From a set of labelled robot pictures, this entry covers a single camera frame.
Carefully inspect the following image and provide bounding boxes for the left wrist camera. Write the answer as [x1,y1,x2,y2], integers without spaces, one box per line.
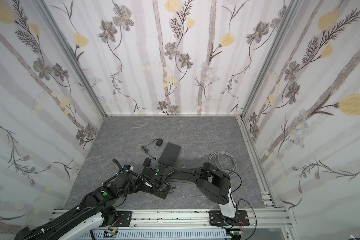
[122,165,134,172]

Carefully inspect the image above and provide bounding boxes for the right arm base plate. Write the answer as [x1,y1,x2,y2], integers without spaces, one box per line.
[208,210,250,228]

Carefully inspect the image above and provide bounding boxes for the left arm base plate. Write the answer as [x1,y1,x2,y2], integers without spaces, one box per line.
[104,211,133,228]

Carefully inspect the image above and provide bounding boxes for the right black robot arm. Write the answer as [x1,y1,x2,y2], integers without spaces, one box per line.
[137,163,238,225]

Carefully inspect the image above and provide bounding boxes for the grey ethernet cable lower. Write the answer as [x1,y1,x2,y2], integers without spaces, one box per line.
[172,188,205,199]

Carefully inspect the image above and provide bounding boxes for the black power adapter with plug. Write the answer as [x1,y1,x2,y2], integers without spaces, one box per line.
[142,157,154,188]

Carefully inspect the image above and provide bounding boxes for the grey coiled ethernet cable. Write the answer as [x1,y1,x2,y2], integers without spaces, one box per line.
[200,149,238,176]

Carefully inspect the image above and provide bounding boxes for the black ribbed network switch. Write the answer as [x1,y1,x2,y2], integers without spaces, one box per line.
[151,183,172,199]

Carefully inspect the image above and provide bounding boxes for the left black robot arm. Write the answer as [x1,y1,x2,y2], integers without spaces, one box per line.
[15,159,155,240]

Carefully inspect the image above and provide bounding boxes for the white slotted cable duct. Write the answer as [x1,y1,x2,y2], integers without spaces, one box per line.
[93,229,232,240]

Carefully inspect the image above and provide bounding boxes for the aluminium mounting rail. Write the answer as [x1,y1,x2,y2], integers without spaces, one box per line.
[44,208,292,230]

